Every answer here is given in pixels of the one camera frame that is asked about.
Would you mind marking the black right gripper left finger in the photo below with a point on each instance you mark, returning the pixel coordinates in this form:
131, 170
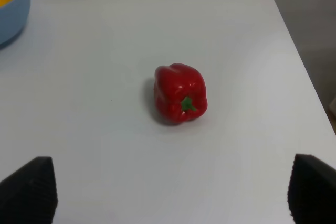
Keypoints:
29, 195

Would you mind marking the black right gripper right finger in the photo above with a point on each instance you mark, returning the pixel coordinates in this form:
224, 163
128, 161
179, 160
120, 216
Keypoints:
311, 191

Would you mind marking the blue plastic bowl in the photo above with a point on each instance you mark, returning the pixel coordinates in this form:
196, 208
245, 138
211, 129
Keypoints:
14, 17

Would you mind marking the red bell pepper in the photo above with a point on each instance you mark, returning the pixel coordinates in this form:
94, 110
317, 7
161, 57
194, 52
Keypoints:
179, 93

